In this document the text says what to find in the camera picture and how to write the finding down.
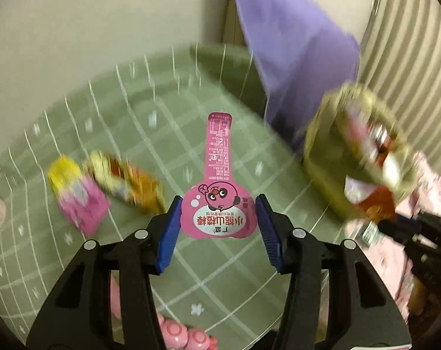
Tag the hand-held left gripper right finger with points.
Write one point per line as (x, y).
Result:
(269, 233)

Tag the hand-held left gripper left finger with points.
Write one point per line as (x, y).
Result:
(167, 233)

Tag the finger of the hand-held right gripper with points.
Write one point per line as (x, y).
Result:
(399, 229)

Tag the pink round-headed wrapper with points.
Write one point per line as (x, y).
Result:
(216, 204)

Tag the olive green bag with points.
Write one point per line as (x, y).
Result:
(326, 153)

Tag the pink patterned cloth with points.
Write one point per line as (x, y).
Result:
(432, 189)

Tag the yellow orange snack packet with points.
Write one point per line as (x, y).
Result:
(129, 182)

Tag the yellow and pink packet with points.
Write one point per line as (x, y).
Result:
(78, 197)

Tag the pink plastic toy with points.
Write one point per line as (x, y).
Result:
(180, 335)

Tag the green checked blanket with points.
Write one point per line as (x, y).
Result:
(132, 109)

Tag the beige striped curtain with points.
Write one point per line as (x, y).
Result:
(406, 62)

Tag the purple cloth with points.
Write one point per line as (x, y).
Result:
(293, 51)

